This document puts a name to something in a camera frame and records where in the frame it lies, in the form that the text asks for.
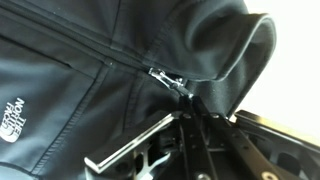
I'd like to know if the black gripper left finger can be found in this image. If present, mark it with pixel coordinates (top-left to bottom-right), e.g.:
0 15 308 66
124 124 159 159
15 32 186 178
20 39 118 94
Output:
83 96 210 180

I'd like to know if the silver zipper pull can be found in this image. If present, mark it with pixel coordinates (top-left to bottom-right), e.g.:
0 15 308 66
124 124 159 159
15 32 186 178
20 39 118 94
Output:
147 67 195 100

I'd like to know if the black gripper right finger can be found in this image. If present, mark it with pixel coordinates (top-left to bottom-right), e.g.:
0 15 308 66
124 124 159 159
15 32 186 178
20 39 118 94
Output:
192 96 320 180

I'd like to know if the black zip-up vest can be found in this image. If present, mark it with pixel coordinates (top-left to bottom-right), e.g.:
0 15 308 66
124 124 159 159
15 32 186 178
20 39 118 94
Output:
0 0 278 180

